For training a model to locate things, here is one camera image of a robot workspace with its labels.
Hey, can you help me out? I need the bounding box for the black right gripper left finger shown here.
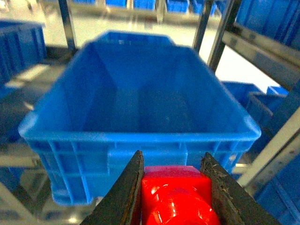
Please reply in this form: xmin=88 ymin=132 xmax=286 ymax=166
xmin=81 ymin=150 xmax=144 ymax=225

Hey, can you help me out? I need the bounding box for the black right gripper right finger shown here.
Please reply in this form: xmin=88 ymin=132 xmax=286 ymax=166
xmin=200 ymin=152 xmax=280 ymax=225

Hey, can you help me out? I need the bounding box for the red toy block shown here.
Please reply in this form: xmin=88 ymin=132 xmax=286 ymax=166
xmin=140 ymin=165 xmax=220 ymax=225

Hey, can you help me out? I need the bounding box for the blue shelf crate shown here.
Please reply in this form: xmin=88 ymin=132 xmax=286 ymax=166
xmin=0 ymin=19 xmax=46 ymax=87
xmin=18 ymin=37 xmax=261 ymax=206
xmin=221 ymin=81 xmax=289 ymax=132

